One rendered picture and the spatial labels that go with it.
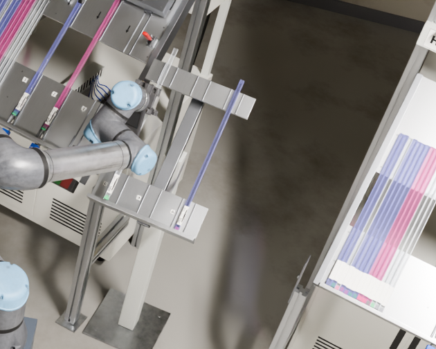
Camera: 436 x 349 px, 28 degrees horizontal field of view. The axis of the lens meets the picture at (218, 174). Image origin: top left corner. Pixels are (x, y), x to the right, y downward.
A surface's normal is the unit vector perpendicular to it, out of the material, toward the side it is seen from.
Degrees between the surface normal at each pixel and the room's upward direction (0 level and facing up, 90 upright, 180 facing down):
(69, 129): 43
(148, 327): 0
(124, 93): 56
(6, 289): 7
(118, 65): 0
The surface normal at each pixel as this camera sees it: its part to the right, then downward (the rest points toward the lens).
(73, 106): -0.10, -0.22
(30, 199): -0.41, 0.48
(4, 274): 0.33, -0.68
